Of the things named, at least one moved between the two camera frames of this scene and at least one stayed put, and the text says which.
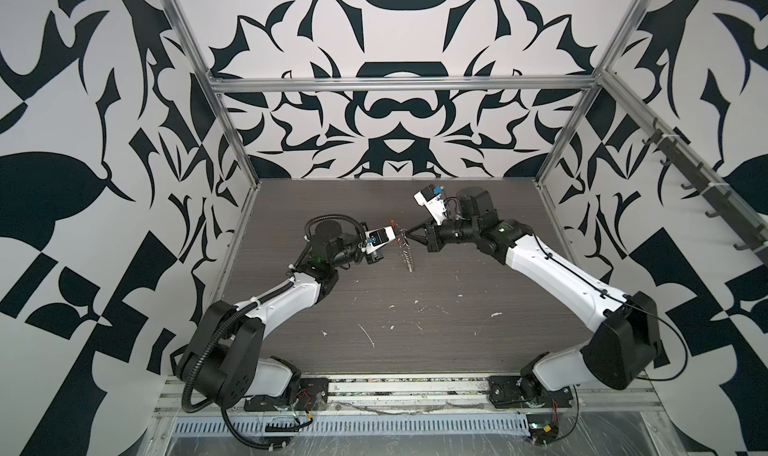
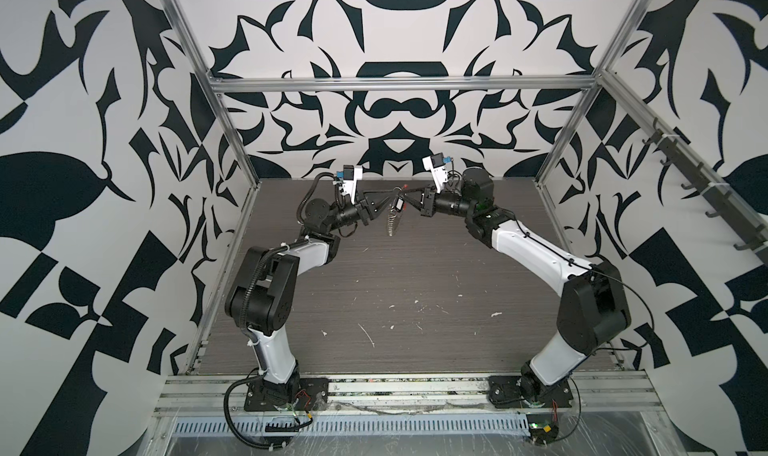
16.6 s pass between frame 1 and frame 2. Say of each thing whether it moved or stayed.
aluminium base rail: stayed
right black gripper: moved
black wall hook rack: stayed
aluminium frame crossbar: stayed
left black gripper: moved
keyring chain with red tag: moved
